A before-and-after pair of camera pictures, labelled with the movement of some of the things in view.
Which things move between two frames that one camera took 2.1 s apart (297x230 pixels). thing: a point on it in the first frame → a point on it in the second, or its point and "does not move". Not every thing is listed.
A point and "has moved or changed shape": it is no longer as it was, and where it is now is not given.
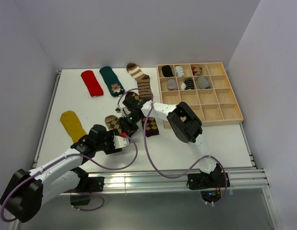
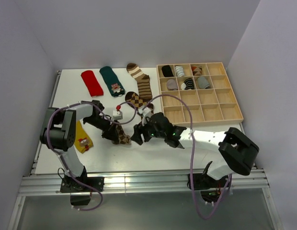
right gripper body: [130, 123] → [149, 131]
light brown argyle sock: [112, 122] has moved or changed shape
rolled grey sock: [202, 83] does not move
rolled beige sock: [171, 85] does not move
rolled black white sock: [188, 84] does not move
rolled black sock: [166, 71] does not move
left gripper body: [107, 144] → [106, 126]
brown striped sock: [143, 81] does not move
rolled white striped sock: [179, 71] does not move
